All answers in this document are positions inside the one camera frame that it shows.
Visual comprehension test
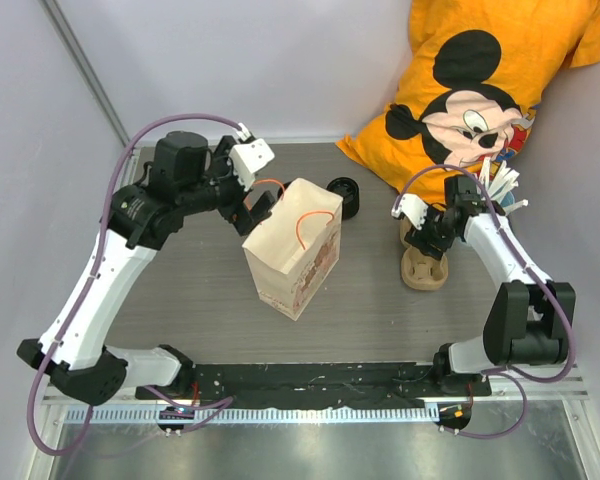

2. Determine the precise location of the blue straw holder cup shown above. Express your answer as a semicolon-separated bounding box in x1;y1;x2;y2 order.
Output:
499;192;516;212

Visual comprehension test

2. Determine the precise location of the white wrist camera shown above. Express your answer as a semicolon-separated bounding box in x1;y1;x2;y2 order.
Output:
391;193;429;230
229;139;275;192

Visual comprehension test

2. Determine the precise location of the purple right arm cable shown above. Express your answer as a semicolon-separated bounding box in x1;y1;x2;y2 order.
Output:
393;163;578;439

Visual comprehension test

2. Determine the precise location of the brown pulp cup carrier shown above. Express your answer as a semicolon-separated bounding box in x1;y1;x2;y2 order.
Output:
399;218;449;291

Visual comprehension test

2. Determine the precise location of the orange Mickey Mouse pillow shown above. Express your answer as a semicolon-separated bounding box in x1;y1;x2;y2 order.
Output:
338;1;600;206

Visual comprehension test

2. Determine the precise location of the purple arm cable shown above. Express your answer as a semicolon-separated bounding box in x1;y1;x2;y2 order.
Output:
26;113;249;457
393;163;578;439

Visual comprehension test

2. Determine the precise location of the black coffee cup far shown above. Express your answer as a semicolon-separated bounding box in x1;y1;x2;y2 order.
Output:
326;177;360;220

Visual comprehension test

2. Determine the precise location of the white slotted cable duct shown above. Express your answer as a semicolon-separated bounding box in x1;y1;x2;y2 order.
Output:
91;403;439;427

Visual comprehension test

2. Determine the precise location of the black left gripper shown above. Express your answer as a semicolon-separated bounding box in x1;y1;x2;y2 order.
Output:
179;137;273;234

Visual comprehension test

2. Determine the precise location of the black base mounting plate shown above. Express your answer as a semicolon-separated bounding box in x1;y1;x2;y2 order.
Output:
134;360;494;412

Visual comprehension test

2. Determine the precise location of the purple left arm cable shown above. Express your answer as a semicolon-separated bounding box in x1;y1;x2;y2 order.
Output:
26;113;249;457

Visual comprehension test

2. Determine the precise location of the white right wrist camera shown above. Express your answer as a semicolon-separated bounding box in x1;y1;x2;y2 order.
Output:
391;193;429;230

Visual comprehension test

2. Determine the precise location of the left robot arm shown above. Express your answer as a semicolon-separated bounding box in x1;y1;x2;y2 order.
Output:
17;131;276;406

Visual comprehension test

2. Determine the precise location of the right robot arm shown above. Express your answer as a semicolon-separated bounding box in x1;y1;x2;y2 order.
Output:
391;170;576;395

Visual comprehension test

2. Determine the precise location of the aluminium corner frame post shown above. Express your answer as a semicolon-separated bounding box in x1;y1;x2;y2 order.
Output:
38;0;130;145

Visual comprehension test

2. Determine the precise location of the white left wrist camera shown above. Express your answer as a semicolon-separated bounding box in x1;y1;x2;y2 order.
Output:
229;139;275;192

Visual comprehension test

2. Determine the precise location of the white wrapped straws bundle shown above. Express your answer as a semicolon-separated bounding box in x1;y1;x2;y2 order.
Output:
478;158;529;215

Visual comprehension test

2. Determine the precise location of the printed paper takeout bag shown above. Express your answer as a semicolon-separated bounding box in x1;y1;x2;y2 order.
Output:
242;178;343;321

